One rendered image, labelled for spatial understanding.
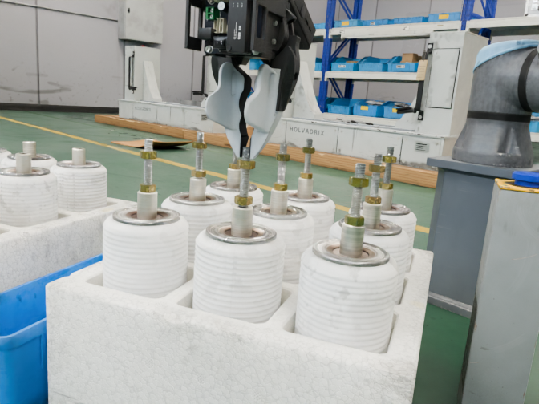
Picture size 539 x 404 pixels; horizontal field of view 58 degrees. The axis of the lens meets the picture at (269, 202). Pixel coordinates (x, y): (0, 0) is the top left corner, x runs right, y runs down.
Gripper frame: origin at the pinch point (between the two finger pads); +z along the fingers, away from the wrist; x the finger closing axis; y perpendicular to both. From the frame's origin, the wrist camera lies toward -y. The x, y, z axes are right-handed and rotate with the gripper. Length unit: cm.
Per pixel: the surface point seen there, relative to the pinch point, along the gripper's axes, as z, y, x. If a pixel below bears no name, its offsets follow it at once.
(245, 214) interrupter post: 7.1, 1.4, 0.7
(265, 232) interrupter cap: 9.2, -0.5, 2.2
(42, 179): 10.0, -6.5, -39.1
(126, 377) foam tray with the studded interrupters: 24.8, 9.1, -8.0
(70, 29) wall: -74, -444, -515
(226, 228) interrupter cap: 9.3, 0.4, -2.0
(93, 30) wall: -78, -473, -504
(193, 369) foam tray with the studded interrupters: 21.6, 8.3, -0.2
